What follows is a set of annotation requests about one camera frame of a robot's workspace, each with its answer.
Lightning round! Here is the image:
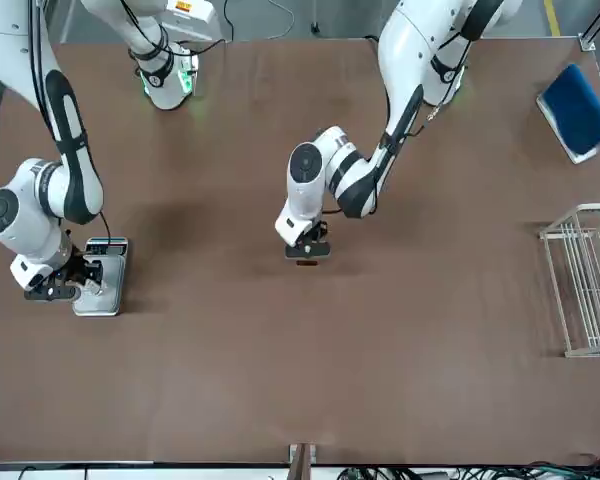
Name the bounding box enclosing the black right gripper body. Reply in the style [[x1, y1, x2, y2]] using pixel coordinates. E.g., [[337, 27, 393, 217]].
[[67, 254, 90, 284]]

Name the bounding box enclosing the white electronic scale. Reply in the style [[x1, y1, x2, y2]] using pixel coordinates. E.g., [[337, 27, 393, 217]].
[[72, 236, 130, 318]]

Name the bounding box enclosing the white flat tray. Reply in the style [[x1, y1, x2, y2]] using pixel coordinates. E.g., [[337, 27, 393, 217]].
[[535, 94, 600, 165]]

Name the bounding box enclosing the blue cloth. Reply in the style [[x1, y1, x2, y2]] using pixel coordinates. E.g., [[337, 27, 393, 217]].
[[542, 62, 600, 156]]

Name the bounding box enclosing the aluminium frame post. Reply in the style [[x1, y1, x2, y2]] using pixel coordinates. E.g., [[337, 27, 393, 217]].
[[288, 442, 317, 480]]

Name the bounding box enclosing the white wire rack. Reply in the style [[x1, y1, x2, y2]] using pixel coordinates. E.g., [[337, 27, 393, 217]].
[[538, 202, 600, 359]]

